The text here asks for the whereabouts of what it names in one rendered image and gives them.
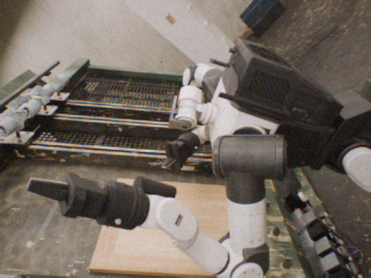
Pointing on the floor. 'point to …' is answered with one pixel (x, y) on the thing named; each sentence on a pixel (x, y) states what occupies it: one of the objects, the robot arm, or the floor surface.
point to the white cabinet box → (185, 29)
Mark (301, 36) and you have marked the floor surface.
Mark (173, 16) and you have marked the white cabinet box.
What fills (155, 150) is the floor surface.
